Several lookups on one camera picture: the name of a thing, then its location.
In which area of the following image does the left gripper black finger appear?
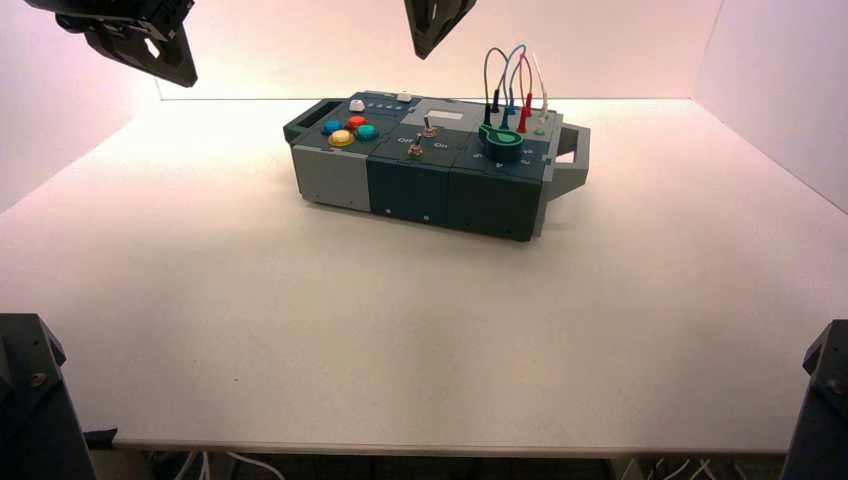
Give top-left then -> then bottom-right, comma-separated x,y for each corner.
84,23 -> 199,89

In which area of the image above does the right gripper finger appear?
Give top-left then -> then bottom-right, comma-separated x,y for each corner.
427,0 -> 478,58
404,0 -> 437,60

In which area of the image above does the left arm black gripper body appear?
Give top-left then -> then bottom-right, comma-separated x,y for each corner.
23,0 -> 195,34

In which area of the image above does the blue wire with blue plugs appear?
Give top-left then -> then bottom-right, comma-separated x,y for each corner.
499,43 -> 529,131

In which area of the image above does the grey and blue control box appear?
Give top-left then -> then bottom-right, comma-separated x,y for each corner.
282,90 -> 592,243

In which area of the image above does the green rotary knob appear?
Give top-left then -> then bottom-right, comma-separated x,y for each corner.
478,123 -> 525,161

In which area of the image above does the black table clamp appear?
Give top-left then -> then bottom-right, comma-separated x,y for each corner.
82,428 -> 119,452

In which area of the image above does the grey wire with black plugs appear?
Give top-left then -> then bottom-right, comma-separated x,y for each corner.
482,46 -> 510,128

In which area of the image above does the red wire with red plugs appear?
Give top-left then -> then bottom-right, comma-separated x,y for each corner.
515,54 -> 535,135

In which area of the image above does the white wire with white plugs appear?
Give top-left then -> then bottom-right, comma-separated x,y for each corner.
531,52 -> 551,137

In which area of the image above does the white cable under table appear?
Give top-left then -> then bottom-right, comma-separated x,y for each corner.
227,452 -> 286,480
173,452 -> 211,480
652,458 -> 713,480

